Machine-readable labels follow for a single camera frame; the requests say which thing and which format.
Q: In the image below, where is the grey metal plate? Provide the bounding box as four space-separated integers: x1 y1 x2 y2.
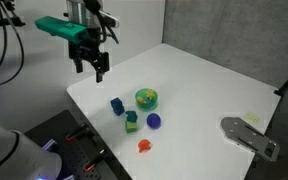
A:
219 116 281 163

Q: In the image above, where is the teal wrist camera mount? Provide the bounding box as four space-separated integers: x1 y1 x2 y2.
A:
34 15 88 45

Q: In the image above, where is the green plastic bowl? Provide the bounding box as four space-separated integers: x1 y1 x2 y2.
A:
134 87 159 112

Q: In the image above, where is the purple ball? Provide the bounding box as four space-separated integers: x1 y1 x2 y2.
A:
146 112 162 129

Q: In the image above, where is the black perforated base board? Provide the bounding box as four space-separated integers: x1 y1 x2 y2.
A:
23 109 132 180

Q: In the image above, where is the yellow sticky note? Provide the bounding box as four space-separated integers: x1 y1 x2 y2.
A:
243 112 261 126

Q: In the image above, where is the blue cube block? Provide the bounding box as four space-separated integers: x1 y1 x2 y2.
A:
110 96 126 117

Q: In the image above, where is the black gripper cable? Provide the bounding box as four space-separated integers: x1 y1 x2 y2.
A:
83 0 120 45

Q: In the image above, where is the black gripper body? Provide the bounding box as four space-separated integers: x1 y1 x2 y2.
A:
68 30 103 67

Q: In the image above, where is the yellow star toy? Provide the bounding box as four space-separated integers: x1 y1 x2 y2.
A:
145 89 157 100

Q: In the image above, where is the black clamp with orange tip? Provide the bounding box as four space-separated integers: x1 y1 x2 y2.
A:
65 123 94 143
83 148 107 173

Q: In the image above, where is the orange toy piece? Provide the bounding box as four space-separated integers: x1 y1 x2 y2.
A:
137 138 153 154

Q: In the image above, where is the black camera boom bar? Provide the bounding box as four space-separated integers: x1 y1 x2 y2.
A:
0 0 27 30

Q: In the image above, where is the dark green toy block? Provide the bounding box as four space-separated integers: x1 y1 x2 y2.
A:
125 110 139 123

